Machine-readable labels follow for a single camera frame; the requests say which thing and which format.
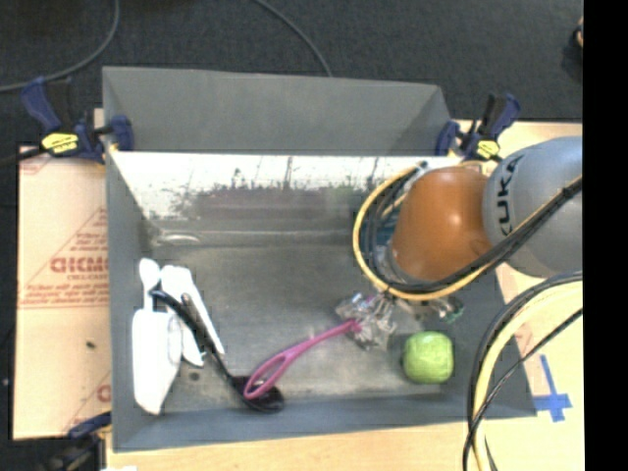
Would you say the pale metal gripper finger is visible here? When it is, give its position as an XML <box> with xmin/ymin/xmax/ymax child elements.
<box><xmin>353</xmin><ymin>309</ymin><xmax>397</xmax><ymax>352</ymax></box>
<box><xmin>335</xmin><ymin>292</ymin><xmax>380</xmax><ymax>324</ymax></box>

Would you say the pink looped-handle utensil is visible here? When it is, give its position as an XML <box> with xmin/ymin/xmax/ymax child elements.
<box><xmin>242</xmin><ymin>319</ymin><xmax>363</xmax><ymax>401</ymax></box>

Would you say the green ball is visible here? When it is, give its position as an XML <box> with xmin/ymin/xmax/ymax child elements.
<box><xmin>401</xmin><ymin>330</ymin><xmax>455</xmax><ymax>386</ymax></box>

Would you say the grey metal bin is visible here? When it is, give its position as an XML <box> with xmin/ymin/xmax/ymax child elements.
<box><xmin>101</xmin><ymin>65</ymin><xmax>537</xmax><ymax>453</ymax></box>

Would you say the black ladle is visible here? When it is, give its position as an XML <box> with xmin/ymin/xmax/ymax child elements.
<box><xmin>148</xmin><ymin>288</ymin><xmax>287</xmax><ymax>414</ymax></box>

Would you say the white spatula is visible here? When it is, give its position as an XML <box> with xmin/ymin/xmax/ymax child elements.
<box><xmin>131</xmin><ymin>257</ymin><xmax>183</xmax><ymax>417</ymax></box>

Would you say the brown cardboard board red print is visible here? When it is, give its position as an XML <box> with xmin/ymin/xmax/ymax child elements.
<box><xmin>11</xmin><ymin>145</ymin><xmax>113</xmax><ymax>442</ymax></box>

